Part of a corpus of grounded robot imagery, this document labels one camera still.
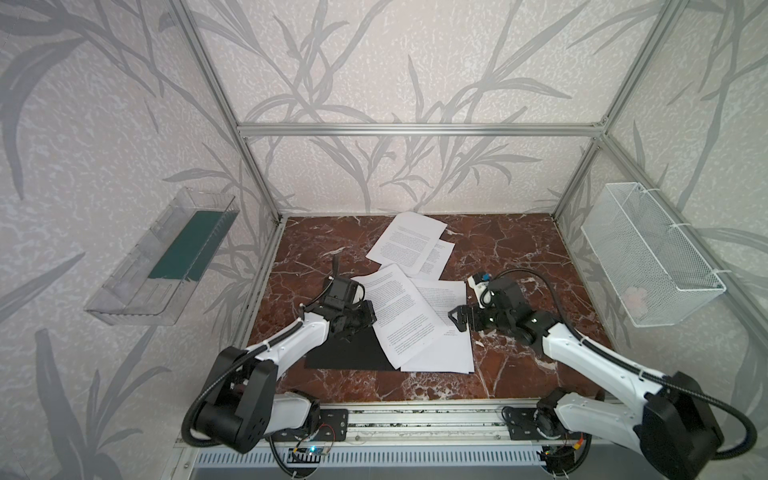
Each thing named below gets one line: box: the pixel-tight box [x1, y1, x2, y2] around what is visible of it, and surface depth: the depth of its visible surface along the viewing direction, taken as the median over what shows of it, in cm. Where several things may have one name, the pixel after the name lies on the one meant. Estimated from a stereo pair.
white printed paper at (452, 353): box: [401, 279, 475, 375], surface depth 87 cm
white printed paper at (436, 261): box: [409, 238, 455, 280], surface depth 110 cm
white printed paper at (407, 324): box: [352, 264, 452, 370], surface depth 92 cm
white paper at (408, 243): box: [366, 211, 448, 275], surface depth 114 cm
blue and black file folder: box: [304, 326, 398, 371], surface depth 84 cm
